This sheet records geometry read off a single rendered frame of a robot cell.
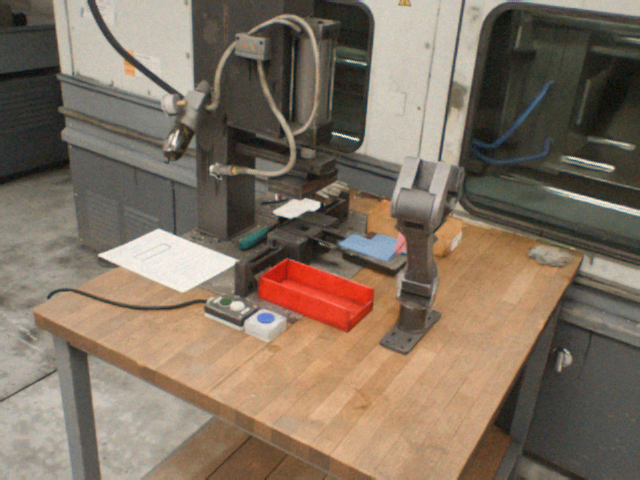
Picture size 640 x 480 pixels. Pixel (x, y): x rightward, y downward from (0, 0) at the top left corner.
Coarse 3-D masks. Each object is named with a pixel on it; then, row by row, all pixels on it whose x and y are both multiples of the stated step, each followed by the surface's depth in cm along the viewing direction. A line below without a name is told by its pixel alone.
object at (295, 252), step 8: (336, 224) 182; (328, 240) 180; (336, 240) 185; (288, 248) 169; (296, 248) 167; (304, 248) 169; (312, 248) 182; (288, 256) 170; (296, 256) 168; (304, 256) 171
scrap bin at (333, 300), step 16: (272, 272) 160; (288, 272) 166; (304, 272) 163; (320, 272) 160; (272, 288) 154; (288, 288) 152; (304, 288) 163; (320, 288) 162; (336, 288) 159; (352, 288) 157; (368, 288) 154; (288, 304) 153; (304, 304) 151; (320, 304) 148; (336, 304) 157; (352, 304) 158; (368, 304) 153; (320, 320) 150; (336, 320) 148; (352, 320) 147
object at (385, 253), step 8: (344, 240) 168; (352, 240) 168; (360, 240) 169; (368, 240) 169; (360, 248) 165; (368, 248) 165; (376, 248) 166; (384, 248) 166; (392, 248) 166; (400, 248) 161; (376, 256) 162; (384, 256) 162; (392, 256) 160
